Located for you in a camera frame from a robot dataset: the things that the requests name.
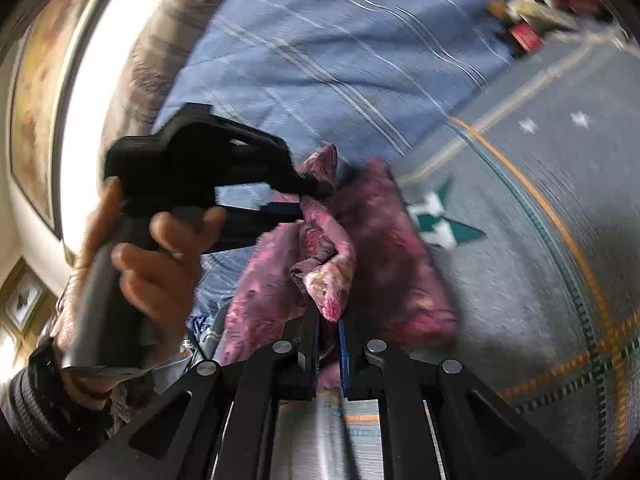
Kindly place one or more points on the pink floral shirt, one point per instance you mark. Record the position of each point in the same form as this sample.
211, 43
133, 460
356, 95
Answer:
380, 260

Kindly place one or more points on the small dark red box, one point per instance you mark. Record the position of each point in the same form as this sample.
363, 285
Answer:
526, 39

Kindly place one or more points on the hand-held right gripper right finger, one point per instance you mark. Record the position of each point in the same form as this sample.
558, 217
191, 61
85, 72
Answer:
343, 355

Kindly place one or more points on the large framed wall picture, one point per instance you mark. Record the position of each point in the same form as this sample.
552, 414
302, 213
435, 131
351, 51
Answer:
45, 85

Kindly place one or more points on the person's left hand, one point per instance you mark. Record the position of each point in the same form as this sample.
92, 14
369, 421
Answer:
165, 280

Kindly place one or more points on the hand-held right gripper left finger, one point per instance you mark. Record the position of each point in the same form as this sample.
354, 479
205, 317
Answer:
300, 355

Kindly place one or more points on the blue plaid quilt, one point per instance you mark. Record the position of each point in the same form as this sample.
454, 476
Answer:
325, 60

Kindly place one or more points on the grey bed sheet orange stitching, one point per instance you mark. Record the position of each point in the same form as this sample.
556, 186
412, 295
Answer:
500, 260

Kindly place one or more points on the person's left forearm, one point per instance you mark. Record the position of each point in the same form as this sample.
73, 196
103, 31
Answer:
40, 410

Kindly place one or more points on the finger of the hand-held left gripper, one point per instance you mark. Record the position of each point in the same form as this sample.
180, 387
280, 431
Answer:
250, 222
310, 185

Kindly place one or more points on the grey-brown pillow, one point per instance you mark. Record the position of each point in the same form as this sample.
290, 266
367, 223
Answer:
170, 50

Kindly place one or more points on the small framed wall picture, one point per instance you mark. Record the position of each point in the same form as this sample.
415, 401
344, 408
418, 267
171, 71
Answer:
22, 300

